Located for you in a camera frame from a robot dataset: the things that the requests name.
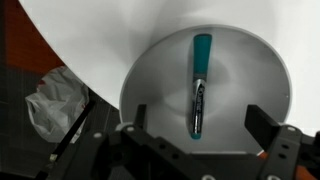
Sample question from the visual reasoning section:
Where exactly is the white round bowl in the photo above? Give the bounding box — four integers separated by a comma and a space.
118, 24, 294, 158

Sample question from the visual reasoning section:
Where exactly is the white plastic bag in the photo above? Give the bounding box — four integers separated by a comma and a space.
24, 65, 91, 144

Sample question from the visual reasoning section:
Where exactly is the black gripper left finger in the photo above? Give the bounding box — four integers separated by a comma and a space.
63, 103, 204, 180

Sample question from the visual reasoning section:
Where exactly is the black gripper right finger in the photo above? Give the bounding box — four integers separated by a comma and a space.
244, 104, 320, 180

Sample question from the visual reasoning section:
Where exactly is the teal capped marker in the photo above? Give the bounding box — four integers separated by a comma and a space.
188, 33, 213, 140

